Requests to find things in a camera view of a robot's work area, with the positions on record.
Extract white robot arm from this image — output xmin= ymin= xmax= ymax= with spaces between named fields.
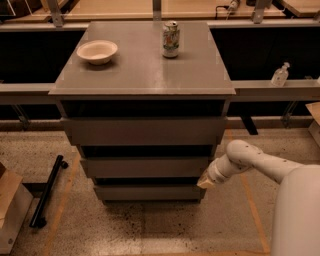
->
xmin=197 ymin=140 xmax=320 ymax=256

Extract grey metal rail frame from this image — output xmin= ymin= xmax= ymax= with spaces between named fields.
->
xmin=1 ymin=12 xmax=319 ymax=119

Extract clear sanitizer pump bottle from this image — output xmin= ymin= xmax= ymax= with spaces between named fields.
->
xmin=271 ymin=62 xmax=290 ymax=87

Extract brown cardboard box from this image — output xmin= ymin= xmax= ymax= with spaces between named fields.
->
xmin=0 ymin=163 xmax=33 ymax=254

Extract cardboard box at right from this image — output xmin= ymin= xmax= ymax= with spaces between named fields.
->
xmin=306 ymin=102 xmax=320 ymax=147

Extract black metal bar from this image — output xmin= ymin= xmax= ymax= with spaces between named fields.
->
xmin=29 ymin=155 xmax=68 ymax=228

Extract grey top drawer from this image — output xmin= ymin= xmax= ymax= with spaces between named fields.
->
xmin=61 ymin=117 xmax=225 ymax=146

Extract green white soda can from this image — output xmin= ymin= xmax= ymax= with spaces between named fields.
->
xmin=162 ymin=20 xmax=180 ymax=58

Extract grey drawer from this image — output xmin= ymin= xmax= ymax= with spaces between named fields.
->
xmin=80 ymin=157 xmax=209 ymax=178
xmin=61 ymin=117 xmax=225 ymax=146
xmin=94 ymin=185 xmax=205 ymax=201

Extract wooden table top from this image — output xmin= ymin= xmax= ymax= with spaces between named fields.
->
xmin=6 ymin=0 xmax=320 ymax=23

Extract grey drawer cabinet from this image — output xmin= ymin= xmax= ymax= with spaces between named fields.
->
xmin=48 ymin=21 xmax=237 ymax=205

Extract white paper bowl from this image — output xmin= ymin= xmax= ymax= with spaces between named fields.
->
xmin=76 ymin=40 xmax=118 ymax=65

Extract grey bottom drawer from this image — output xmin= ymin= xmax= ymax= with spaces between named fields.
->
xmin=94 ymin=185 xmax=205 ymax=201

